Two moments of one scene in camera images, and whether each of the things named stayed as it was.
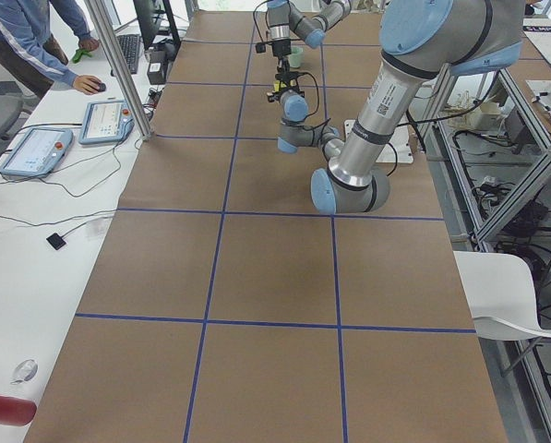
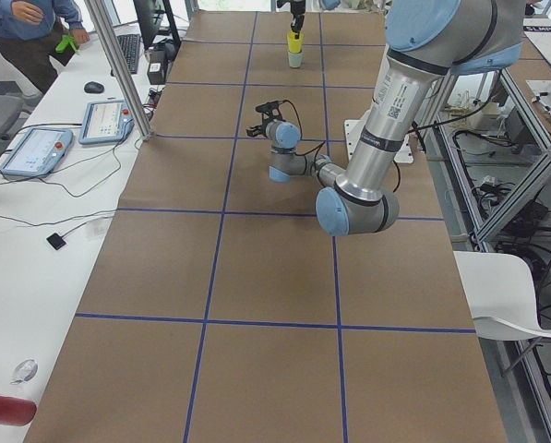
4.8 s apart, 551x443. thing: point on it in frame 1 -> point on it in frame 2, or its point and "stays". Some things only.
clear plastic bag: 24,371 stays
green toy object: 78,53 -> 60,48
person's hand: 87,84 -> 27,12
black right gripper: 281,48 -> 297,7
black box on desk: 157,66 stays
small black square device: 56,241 stays
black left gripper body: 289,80 -> 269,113
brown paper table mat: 227,307 stays
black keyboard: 130,44 stays
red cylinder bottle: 5,410 stays
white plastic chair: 499,294 stays
